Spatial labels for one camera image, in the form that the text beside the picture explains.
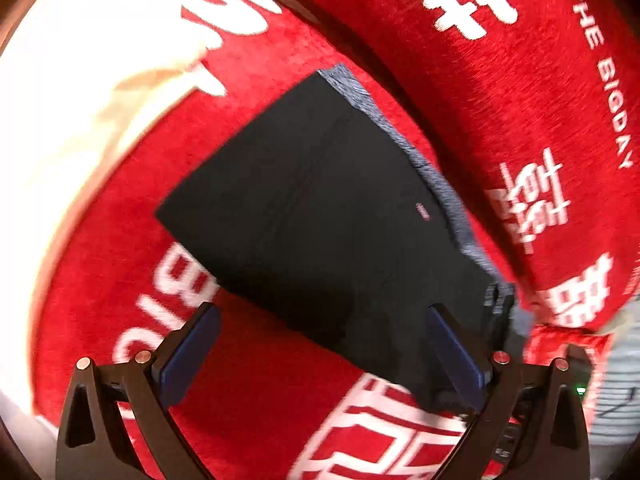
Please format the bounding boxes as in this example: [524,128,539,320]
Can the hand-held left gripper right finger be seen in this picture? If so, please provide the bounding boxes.
[426,304,593,480]

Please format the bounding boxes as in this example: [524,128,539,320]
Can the cream shirt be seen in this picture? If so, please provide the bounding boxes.
[0,0,213,413]

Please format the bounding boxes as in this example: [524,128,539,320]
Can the red printed blanket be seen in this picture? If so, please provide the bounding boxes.
[30,0,640,480]

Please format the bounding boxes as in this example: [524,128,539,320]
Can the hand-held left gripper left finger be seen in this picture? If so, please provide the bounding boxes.
[56,302,222,480]

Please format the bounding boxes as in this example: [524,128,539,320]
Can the black pants with grey floral sides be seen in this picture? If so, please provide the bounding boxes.
[154,62,518,413]

